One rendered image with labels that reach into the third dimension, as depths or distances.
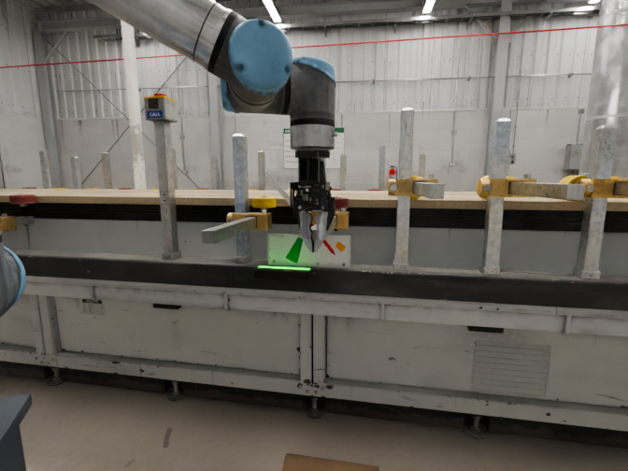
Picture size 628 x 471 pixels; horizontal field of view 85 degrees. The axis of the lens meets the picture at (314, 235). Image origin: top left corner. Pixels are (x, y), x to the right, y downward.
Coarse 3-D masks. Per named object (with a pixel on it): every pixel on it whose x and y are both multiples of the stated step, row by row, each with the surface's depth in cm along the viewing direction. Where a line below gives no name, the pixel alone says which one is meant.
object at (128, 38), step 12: (132, 36) 207; (132, 48) 207; (132, 60) 208; (132, 72) 208; (132, 84) 209; (132, 96) 211; (132, 108) 212; (132, 120) 213; (132, 132) 214; (132, 144) 216; (144, 168) 222; (144, 180) 222
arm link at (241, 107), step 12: (228, 84) 59; (288, 84) 62; (228, 96) 61; (276, 96) 63; (288, 96) 63; (228, 108) 63; (240, 108) 64; (252, 108) 62; (264, 108) 64; (276, 108) 65; (288, 108) 65
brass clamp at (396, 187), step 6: (390, 180) 99; (396, 180) 98; (402, 180) 97; (408, 180) 97; (414, 180) 97; (420, 180) 97; (426, 180) 96; (432, 180) 96; (390, 186) 98; (396, 186) 98; (402, 186) 98; (408, 186) 97; (390, 192) 99; (396, 192) 98; (402, 192) 98; (408, 192) 98
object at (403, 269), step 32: (32, 256) 123; (64, 256) 121; (96, 256) 120; (128, 256) 120; (160, 256) 120; (256, 288) 109; (288, 288) 107; (320, 288) 105; (352, 288) 104; (384, 288) 102; (416, 288) 100; (448, 288) 99; (480, 288) 97; (512, 288) 95; (544, 288) 94; (576, 288) 93; (608, 288) 91
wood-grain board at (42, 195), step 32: (0, 192) 178; (32, 192) 178; (64, 192) 178; (96, 192) 178; (128, 192) 178; (192, 192) 178; (224, 192) 178; (256, 192) 178; (288, 192) 178; (352, 192) 178; (384, 192) 178; (448, 192) 178
